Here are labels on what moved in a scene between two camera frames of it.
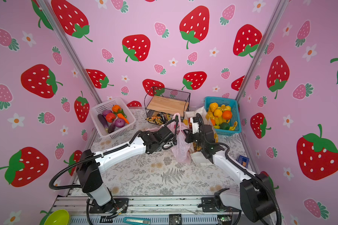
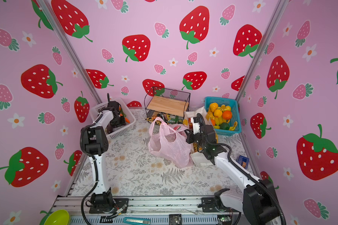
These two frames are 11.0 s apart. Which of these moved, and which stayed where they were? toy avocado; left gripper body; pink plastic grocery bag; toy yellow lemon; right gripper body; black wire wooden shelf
Moved: left gripper body; pink plastic grocery bag
Stayed: toy avocado; right gripper body; toy yellow lemon; black wire wooden shelf
